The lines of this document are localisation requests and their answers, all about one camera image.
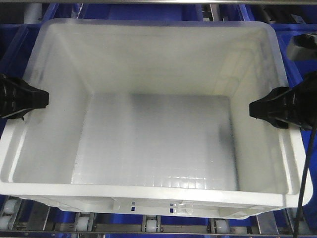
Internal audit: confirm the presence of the blue bin front right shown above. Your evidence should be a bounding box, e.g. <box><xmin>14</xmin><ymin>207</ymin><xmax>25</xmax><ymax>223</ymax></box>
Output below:
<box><xmin>271</xmin><ymin>24</ymin><xmax>317</xmax><ymax>86</ymax></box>

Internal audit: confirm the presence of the black cable right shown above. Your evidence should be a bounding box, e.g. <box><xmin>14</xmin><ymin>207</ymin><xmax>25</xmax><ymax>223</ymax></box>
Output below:
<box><xmin>292</xmin><ymin>126</ymin><xmax>317</xmax><ymax>238</ymax></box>

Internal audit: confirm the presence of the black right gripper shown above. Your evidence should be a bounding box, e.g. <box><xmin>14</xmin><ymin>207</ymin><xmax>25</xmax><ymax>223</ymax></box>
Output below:
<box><xmin>249</xmin><ymin>71</ymin><xmax>317</xmax><ymax>130</ymax></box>

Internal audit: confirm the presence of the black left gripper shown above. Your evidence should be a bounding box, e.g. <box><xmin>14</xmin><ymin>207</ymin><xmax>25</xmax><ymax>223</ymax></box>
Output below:
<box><xmin>0</xmin><ymin>74</ymin><xmax>49</xmax><ymax>119</ymax></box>

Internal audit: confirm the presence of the front steel shelf rail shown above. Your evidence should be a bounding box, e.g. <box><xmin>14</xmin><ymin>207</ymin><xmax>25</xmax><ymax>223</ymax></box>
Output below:
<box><xmin>0</xmin><ymin>229</ymin><xmax>317</xmax><ymax>238</ymax></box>

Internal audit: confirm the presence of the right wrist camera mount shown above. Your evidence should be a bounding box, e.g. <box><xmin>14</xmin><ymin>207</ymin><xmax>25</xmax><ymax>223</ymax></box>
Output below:
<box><xmin>286</xmin><ymin>32</ymin><xmax>317</xmax><ymax>61</ymax></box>

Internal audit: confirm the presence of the blue bin behind tote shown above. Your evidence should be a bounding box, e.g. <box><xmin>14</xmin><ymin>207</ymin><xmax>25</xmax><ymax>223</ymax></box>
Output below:
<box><xmin>79</xmin><ymin>3</ymin><xmax>203</xmax><ymax>21</ymax></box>

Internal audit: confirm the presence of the blue bin front left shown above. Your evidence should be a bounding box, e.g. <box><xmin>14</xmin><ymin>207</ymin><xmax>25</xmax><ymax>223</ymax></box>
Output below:
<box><xmin>0</xmin><ymin>24</ymin><xmax>41</xmax><ymax>78</ymax></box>

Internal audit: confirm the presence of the white plastic tote bin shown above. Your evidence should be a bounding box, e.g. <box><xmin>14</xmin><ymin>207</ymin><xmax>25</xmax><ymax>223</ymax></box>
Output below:
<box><xmin>0</xmin><ymin>19</ymin><xmax>305</xmax><ymax>219</ymax></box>

